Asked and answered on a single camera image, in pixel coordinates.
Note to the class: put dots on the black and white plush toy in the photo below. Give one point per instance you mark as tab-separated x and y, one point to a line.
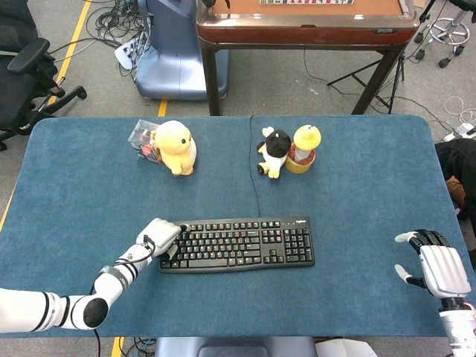
277	145

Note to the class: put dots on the black bag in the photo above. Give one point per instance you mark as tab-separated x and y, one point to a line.
457	160

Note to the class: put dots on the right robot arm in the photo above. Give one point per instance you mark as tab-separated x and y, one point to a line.
461	327

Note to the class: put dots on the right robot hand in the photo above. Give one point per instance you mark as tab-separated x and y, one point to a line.
444	267

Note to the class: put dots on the yellow round container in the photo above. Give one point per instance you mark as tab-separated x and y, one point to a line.
299	167

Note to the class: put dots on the black office chair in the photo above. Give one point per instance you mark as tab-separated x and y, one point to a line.
18	85

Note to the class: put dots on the clear plastic box with items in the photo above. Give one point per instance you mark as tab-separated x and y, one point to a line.
141	141

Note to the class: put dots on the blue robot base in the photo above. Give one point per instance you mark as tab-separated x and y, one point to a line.
175	48

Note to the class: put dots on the brown mahjong table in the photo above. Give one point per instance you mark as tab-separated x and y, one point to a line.
305	31

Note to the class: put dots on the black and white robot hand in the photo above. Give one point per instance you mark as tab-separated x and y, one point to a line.
208	3

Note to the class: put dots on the white power strip with plugs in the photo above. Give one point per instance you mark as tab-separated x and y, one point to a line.
128	52

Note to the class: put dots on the blue table cloth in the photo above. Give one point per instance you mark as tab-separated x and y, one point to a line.
353	208

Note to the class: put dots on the row of face-up mahjong tiles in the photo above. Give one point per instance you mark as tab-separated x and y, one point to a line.
305	2

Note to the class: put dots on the black stool chrome base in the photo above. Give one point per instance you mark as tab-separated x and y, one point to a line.
448	29

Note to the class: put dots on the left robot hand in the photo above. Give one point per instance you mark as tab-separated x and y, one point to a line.
161	234

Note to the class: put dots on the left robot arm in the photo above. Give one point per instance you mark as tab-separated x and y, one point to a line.
56	306

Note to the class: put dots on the yellow plush toy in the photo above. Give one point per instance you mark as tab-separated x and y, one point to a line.
175	145

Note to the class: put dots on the blue-grey robot torso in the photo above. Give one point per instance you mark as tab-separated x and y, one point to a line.
230	347

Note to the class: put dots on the black Logitech keyboard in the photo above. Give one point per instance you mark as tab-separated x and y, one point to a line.
241	245

